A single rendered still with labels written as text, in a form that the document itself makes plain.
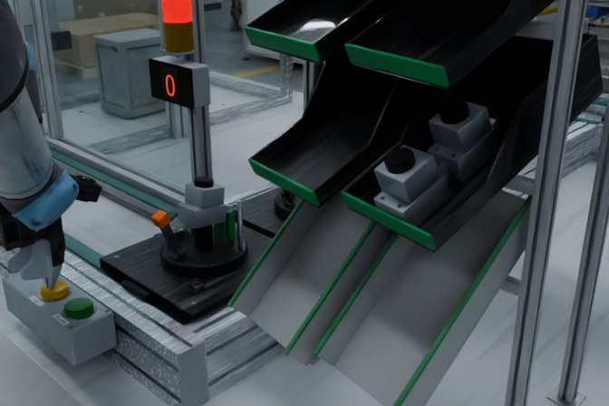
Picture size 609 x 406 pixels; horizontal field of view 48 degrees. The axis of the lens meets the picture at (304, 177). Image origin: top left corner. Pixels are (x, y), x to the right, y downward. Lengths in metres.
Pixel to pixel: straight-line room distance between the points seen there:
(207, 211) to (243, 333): 0.20
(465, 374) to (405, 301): 0.27
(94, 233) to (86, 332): 0.38
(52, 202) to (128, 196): 0.65
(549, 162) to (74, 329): 0.65
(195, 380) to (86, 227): 0.53
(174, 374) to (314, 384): 0.20
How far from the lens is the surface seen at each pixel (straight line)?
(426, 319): 0.80
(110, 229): 1.37
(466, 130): 0.71
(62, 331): 1.02
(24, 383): 1.10
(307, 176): 0.80
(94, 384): 1.06
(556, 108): 0.70
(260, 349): 1.04
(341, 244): 0.88
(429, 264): 0.82
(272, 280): 0.92
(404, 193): 0.67
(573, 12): 0.69
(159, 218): 1.03
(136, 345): 1.01
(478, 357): 1.10
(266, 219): 1.23
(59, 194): 0.81
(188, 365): 0.94
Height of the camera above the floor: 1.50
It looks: 22 degrees down
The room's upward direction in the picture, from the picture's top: straight up
